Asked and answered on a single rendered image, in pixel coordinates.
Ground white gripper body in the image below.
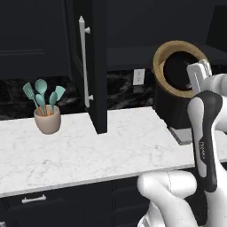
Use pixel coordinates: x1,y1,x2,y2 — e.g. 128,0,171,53
186,59,213,96

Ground tan rimmed black bowl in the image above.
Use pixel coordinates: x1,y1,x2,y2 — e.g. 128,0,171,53
152,39,211,99

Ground black open cabinet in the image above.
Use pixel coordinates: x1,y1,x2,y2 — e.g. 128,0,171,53
106,0,227,73

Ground black open cabinet door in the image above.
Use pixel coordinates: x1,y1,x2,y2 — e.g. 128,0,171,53
65,0,109,135

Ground black lower cabinet drawers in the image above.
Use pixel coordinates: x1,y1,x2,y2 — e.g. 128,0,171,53
111,176,151,227

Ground black closed cabinet door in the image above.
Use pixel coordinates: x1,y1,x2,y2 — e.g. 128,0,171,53
0,0,73,80

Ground black appliance with grey base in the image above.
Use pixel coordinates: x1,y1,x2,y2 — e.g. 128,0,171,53
154,83,196,146

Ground teal flat spatula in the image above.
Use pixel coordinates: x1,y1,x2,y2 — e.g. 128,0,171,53
54,85,67,103

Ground teal small spoon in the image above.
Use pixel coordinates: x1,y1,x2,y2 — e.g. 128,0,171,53
48,90,59,115

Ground teal large spoon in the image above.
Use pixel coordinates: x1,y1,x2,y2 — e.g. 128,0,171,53
35,78,49,117

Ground beige utensil pot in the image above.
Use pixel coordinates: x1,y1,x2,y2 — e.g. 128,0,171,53
33,104,62,136

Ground teal small spatula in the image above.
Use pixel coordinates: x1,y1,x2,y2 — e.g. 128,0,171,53
35,93,47,117

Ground teal slotted spatula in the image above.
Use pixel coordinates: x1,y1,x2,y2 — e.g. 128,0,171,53
22,82,40,117

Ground black drawer front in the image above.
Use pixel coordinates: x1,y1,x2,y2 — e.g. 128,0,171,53
0,180,114,211

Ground white wall outlet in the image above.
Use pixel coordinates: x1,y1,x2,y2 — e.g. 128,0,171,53
132,67,146,87

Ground white cabinet door handle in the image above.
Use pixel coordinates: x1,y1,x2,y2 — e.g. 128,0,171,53
78,15,95,109

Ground white drawer handle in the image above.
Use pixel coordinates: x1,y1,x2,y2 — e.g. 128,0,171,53
20,193,48,205

